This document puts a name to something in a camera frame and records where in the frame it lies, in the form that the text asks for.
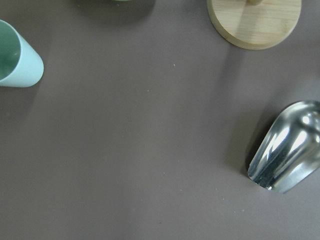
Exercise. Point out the wooden mug tree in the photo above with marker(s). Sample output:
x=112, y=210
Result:
x=254, y=24

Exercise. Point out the mint green cup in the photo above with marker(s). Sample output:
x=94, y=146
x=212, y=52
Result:
x=20, y=65

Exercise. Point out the metal scoop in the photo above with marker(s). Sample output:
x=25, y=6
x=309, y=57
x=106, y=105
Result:
x=290, y=151

